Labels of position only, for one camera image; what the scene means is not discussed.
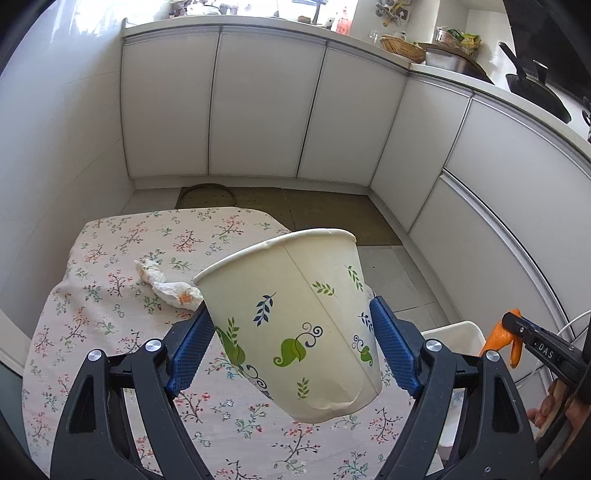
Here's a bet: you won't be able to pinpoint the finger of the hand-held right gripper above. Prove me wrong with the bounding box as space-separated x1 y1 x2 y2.
502 310 536 354

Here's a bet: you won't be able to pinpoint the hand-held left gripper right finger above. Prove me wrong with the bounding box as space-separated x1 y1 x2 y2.
369 295 541 480

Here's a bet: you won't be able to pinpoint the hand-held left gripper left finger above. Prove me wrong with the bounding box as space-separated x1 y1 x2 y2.
50 310 218 480

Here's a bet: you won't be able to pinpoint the orange peel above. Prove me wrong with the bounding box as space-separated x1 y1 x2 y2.
480 308 525 370

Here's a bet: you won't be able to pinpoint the white plastic bin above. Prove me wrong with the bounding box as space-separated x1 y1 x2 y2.
419 320 486 463

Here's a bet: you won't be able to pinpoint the leaf print paper cup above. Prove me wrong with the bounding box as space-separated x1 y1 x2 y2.
192 227 383 425

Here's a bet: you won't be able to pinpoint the person's right hand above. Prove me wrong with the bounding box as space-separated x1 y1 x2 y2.
527 380 568 428

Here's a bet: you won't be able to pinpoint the crumpled white tissue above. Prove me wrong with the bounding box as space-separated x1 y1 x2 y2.
134 258 205 310

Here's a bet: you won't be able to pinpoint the floral tablecloth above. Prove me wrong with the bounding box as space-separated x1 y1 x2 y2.
22 208 444 480

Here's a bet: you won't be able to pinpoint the round woven mat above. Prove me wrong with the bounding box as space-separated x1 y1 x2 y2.
177 183 236 209

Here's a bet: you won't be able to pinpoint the black wok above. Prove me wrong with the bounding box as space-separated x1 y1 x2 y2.
498 41 574 125

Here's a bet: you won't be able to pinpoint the white kitchen cabinet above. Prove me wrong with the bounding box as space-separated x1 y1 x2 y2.
121 18 591 385

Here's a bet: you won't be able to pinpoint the steel basin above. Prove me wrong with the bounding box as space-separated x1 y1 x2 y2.
423 46 495 85

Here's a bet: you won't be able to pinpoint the green and yellow packets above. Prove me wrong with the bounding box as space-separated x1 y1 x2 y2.
436 26 482 52

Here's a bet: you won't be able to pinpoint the wicker basket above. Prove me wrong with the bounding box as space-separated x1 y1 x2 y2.
379 34 427 65

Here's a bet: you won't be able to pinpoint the white cable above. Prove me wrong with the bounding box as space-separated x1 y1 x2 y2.
555 312 591 339

